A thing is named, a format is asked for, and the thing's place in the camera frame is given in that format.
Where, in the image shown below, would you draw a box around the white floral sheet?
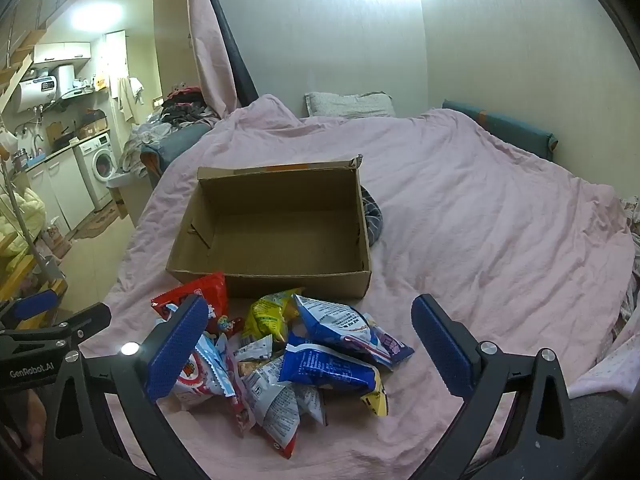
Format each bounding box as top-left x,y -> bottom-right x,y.
567,330 -> 640,398

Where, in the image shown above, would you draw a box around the pink blanket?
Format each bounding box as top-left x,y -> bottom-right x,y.
102,94 -> 640,480

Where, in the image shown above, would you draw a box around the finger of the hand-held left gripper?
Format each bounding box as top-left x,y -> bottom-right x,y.
10,302 -> 112,350
0,289 -> 58,331

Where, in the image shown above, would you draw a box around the yellow duvet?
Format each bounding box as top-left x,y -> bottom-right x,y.
0,187 -> 47,258

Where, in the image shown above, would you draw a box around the dark clothes pile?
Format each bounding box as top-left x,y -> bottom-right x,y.
160,82 -> 221,126

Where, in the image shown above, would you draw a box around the grey striped cloth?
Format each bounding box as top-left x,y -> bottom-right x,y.
360,185 -> 384,248

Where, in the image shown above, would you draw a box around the small grey white stick packet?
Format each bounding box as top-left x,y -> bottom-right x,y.
234,334 -> 275,363

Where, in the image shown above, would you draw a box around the cardboard boxes on shelf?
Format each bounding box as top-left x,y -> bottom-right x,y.
77,110 -> 110,138

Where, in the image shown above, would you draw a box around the white base cabinet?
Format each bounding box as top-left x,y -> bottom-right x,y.
25,150 -> 96,231

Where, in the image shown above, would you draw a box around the floral cloth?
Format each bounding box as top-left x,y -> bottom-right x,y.
617,195 -> 640,341

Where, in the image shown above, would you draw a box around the yellow snack packet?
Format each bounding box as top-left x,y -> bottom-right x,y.
241,287 -> 306,343

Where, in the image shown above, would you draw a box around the teal bolster cushion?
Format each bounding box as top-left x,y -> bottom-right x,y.
441,100 -> 560,162

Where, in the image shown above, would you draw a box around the floor mat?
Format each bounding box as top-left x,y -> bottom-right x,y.
72,207 -> 121,241

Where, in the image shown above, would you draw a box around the white red light-blue snack packet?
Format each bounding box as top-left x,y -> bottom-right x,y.
170,332 -> 241,411

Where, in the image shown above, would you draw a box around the wooden stairs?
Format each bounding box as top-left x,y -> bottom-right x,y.
0,55 -> 33,116

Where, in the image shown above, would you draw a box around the white washing machine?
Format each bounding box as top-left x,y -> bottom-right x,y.
74,132 -> 120,211

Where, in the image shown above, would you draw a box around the dark curtain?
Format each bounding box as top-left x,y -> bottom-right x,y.
196,0 -> 260,108

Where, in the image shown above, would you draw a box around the blue and white snack packet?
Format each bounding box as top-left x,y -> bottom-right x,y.
292,294 -> 416,371

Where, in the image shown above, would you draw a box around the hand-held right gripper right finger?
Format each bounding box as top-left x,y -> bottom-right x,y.
411,293 -> 591,480

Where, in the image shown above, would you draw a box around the cardboard box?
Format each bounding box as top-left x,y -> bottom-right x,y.
166,155 -> 373,301

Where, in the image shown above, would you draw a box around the white clothes heap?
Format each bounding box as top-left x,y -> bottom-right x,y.
122,120 -> 176,176

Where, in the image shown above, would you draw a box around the grey patterned pillow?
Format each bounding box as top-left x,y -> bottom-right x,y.
304,91 -> 396,118

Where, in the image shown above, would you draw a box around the red cartoon face snack packet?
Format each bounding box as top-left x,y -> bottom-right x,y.
151,272 -> 246,341

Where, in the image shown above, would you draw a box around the pink curtain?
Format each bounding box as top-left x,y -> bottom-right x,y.
186,0 -> 238,118

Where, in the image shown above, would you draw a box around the grey white red-end snack packet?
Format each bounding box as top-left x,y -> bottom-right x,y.
235,355 -> 327,461

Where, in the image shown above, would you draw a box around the dark blue snack packet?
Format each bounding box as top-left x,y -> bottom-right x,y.
279,342 -> 390,417

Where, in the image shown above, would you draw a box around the white wall appliance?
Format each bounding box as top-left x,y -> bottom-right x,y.
55,64 -> 76,98

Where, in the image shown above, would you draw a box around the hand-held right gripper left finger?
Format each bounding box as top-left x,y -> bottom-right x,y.
42,295 -> 211,480

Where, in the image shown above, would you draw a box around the white wall cabinet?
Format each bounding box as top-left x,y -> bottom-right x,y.
32,41 -> 92,65

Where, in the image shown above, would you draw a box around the white water heater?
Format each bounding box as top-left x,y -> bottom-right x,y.
10,76 -> 61,113

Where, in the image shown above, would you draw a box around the hanging white towel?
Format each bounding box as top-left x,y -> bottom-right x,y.
117,76 -> 146,123

